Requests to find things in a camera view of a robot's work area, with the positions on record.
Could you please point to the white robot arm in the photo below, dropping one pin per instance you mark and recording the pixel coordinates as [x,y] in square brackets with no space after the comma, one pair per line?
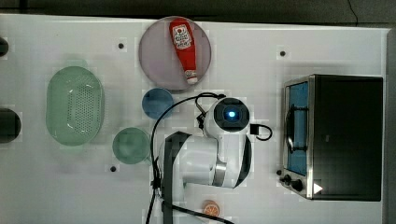
[221,157]

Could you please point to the black toaster oven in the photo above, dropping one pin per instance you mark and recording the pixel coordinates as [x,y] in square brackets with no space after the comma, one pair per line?
[333,138]

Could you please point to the blue cup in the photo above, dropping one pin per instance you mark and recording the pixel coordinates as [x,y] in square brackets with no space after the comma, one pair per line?
[156,101]

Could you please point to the grey round plate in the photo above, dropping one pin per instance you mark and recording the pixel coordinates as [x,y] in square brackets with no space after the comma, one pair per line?
[158,57]

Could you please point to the green mug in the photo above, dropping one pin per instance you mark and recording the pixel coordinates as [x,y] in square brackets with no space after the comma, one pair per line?
[131,146]

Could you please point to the red ketchup bottle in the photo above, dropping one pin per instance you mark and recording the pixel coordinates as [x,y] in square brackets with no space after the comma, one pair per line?
[184,45]

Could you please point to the orange slice toy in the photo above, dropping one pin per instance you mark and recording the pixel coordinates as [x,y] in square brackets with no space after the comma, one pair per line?
[211,208]

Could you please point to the green perforated colander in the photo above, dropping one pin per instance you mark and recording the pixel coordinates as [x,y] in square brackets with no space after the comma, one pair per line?
[75,105]

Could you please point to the black round pan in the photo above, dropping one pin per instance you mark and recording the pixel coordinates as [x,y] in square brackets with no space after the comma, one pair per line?
[10,125]

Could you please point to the dark round object top-left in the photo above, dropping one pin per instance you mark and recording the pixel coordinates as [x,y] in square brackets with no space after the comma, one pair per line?
[3,47]

